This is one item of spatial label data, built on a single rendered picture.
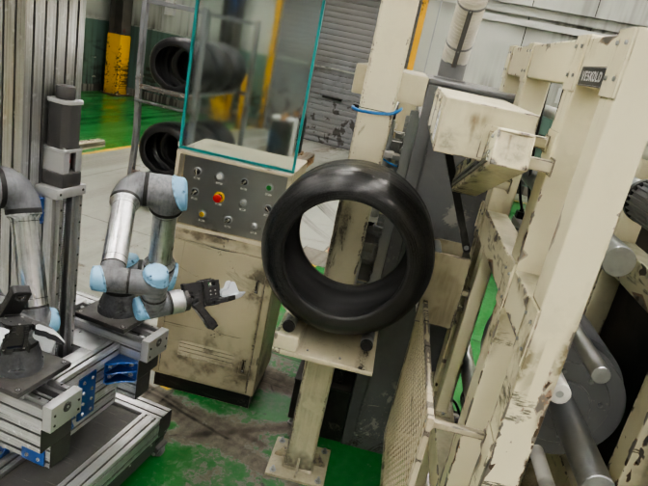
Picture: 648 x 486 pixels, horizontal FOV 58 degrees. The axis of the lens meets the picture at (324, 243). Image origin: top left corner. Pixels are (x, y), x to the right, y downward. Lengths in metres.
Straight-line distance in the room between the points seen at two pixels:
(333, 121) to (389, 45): 9.37
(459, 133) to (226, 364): 1.90
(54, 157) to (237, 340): 1.38
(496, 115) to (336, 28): 10.03
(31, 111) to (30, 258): 0.48
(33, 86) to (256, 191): 1.15
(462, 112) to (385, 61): 0.67
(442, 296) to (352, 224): 0.45
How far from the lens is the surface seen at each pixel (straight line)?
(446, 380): 2.50
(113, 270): 1.81
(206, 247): 2.86
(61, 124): 2.03
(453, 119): 1.61
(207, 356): 3.10
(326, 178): 1.91
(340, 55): 11.50
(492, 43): 11.06
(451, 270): 2.28
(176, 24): 13.01
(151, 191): 2.04
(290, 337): 2.10
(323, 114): 11.61
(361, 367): 2.13
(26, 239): 1.84
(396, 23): 2.22
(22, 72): 2.00
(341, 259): 2.36
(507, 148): 1.53
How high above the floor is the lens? 1.85
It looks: 19 degrees down
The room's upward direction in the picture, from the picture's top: 12 degrees clockwise
